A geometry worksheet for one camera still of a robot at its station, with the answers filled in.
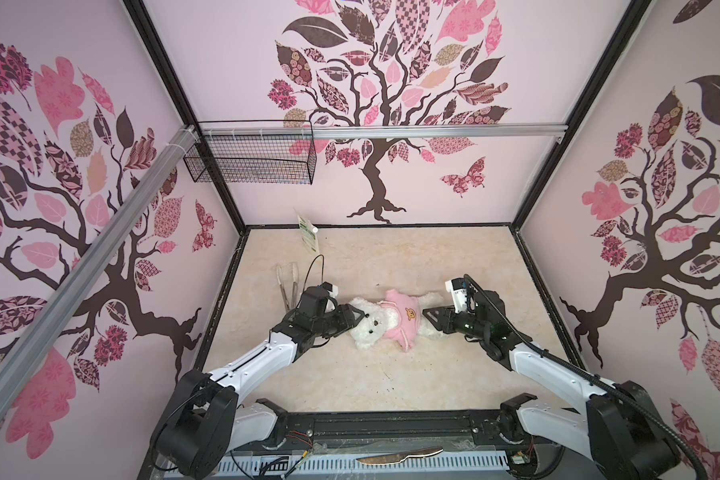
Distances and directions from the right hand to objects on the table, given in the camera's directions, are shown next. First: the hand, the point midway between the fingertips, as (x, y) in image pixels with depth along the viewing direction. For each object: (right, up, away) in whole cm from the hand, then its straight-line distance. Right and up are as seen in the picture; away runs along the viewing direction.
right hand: (428, 308), depth 84 cm
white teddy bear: (-17, -6, -2) cm, 18 cm away
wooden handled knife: (-11, -33, -14) cm, 38 cm away
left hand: (-19, -4, 0) cm, 20 cm away
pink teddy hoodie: (-6, -7, +1) cm, 9 cm away
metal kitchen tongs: (-43, +9, +20) cm, 49 cm away
